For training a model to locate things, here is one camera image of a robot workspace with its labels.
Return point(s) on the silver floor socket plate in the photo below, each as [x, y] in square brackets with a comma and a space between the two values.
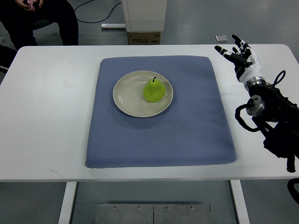
[221, 38]

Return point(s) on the green pear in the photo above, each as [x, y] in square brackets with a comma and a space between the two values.
[153, 91]

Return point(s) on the silver metal base rail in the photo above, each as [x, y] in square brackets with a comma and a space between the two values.
[113, 26]

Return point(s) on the blue quilted mat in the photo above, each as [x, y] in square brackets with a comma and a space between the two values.
[192, 131]

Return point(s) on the pink phone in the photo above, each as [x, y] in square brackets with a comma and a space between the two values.
[32, 4]

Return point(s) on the white table leg right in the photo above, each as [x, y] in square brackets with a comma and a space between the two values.
[239, 202]

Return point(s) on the brown cardboard box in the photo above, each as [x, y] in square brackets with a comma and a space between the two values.
[144, 38]

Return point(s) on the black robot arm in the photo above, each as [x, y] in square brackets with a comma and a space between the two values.
[274, 115]

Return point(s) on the white table leg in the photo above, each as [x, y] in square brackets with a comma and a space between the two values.
[67, 204]
[239, 202]

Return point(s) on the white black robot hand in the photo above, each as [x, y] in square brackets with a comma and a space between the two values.
[244, 58]

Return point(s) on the grey metal floor plate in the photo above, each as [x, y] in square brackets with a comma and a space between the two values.
[153, 214]

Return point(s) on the beige round plate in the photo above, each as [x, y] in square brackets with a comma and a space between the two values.
[129, 98]

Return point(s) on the white table leg left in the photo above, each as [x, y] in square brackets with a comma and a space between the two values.
[67, 204]

